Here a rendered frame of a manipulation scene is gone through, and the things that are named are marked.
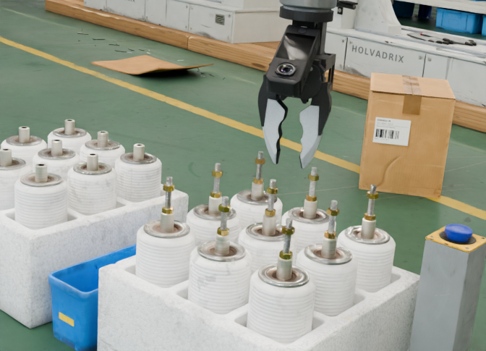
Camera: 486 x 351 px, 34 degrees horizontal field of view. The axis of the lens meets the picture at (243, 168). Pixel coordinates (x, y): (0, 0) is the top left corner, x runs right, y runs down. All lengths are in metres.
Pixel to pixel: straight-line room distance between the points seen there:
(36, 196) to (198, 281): 0.40
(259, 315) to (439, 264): 0.27
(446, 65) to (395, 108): 1.16
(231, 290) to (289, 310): 0.11
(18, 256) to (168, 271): 0.33
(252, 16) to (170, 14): 0.60
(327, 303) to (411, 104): 1.18
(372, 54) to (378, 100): 1.39
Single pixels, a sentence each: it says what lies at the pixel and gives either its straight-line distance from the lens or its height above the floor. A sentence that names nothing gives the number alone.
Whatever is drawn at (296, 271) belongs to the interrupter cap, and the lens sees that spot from 1.18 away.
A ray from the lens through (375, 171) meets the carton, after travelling 2.38.
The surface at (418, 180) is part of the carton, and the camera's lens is 2.39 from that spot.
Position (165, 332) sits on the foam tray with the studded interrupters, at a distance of 1.26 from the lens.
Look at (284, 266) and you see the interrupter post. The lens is 1.15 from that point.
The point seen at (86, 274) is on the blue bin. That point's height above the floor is 0.09.
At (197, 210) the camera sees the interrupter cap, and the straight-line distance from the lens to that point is 1.39.
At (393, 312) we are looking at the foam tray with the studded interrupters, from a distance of 1.35.
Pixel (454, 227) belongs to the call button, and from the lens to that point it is 1.22.
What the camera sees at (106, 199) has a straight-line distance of 1.57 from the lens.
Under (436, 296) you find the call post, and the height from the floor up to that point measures 0.23.
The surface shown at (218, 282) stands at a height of 0.22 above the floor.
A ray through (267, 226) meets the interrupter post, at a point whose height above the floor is 0.27.
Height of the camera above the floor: 0.74
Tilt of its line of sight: 17 degrees down
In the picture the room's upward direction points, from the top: 4 degrees clockwise
